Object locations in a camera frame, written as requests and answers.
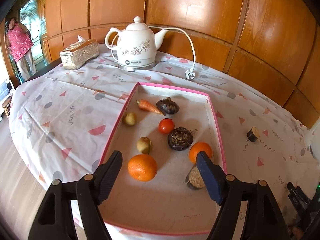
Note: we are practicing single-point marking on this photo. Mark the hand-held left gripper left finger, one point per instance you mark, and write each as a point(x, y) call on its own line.
point(110, 177)

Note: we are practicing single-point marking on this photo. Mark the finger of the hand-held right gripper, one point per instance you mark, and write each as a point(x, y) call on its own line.
point(297, 195)

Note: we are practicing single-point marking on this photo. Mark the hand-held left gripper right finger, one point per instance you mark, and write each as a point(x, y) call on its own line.
point(208, 177)

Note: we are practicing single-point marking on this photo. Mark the orange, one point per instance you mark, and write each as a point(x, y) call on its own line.
point(142, 167)
point(200, 152)

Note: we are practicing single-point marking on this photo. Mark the pink cardboard tray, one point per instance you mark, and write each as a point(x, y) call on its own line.
point(160, 205)

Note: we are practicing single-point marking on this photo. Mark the small sugarcane piece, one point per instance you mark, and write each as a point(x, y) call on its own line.
point(253, 134)

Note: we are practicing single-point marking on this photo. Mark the red tomato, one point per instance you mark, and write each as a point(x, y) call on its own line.
point(166, 125)

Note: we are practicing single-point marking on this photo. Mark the small carrot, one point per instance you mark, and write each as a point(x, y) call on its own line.
point(148, 106)

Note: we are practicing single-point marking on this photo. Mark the white patterned tablecloth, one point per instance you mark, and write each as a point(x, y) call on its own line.
point(62, 105)

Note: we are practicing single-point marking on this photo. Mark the small wooden stool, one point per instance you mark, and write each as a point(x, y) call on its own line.
point(7, 105)

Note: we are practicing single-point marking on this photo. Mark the silver ornate tissue box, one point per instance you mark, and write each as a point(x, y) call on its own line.
point(80, 55)

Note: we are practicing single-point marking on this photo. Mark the white ceramic electric kettle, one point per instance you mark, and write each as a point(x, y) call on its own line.
point(137, 47)

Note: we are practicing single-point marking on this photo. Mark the glass door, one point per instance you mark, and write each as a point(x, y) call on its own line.
point(30, 12)

